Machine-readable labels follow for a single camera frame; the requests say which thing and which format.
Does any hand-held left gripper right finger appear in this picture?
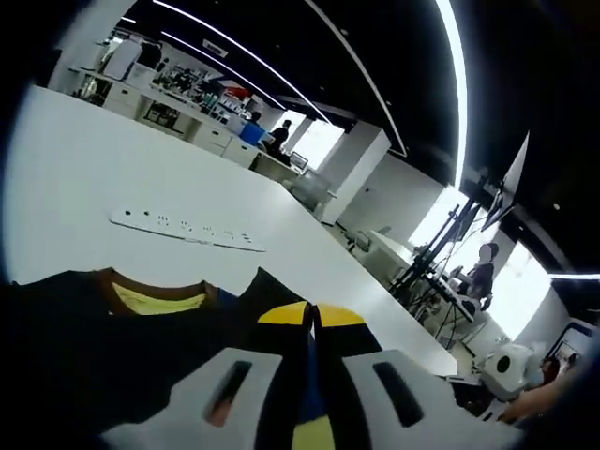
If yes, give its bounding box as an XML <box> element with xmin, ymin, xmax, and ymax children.
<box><xmin>314</xmin><ymin>303</ymin><xmax>474</xmax><ymax>450</ymax></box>

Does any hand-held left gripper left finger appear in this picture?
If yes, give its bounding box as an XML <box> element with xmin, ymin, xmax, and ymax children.
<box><xmin>154</xmin><ymin>302</ymin><xmax>314</xmax><ymax>450</ymax></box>

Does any dark grey cloth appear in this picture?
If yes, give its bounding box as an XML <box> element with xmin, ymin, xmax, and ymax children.
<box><xmin>7</xmin><ymin>265</ymin><xmax>337</xmax><ymax>450</ymax></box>

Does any black equipment stand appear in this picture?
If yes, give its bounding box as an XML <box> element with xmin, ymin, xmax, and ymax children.
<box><xmin>391</xmin><ymin>180</ymin><xmax>498</xmax><ymax>301</ymax></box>

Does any white power strip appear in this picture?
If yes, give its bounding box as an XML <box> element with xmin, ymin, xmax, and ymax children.
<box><xmin>110</xmin><ymin>207</ymin><xmax>267</xmax><ymax>253</ymax></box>

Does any white room column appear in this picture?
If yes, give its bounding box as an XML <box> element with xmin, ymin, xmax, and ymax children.
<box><xmin>318</xmin><ymin>124</ymin><xmax>393</xmax><ymax>226</ymax></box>

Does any row of white cabinets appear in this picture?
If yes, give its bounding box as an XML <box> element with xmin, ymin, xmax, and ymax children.
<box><xmin>69</xmin><ymin>65</ymin><xmax>310</xmax><ymax>182</ymax></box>

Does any white storage box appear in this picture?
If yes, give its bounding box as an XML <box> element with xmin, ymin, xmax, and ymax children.
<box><xmin>128</xmin><ymin>63</ymin><xmax>156</xmax><ymax>88</ymax></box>

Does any white upright panel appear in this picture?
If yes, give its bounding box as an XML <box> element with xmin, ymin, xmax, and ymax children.
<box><xmin>102</xmin><ymin>39</ymin><xmax>142</xmax><ymax>81</ymax></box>

